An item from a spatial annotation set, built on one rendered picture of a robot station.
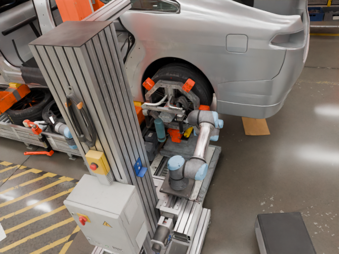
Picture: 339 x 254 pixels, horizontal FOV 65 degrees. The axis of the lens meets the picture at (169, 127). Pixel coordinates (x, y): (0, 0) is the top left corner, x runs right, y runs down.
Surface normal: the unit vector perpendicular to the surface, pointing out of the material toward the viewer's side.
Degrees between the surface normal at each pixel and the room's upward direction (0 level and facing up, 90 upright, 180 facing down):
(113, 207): 0
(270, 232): 0
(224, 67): 90
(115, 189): 0
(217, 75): 90
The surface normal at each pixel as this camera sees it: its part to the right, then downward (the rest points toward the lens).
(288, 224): -0.12, -0.75
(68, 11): -0.37, 0.64
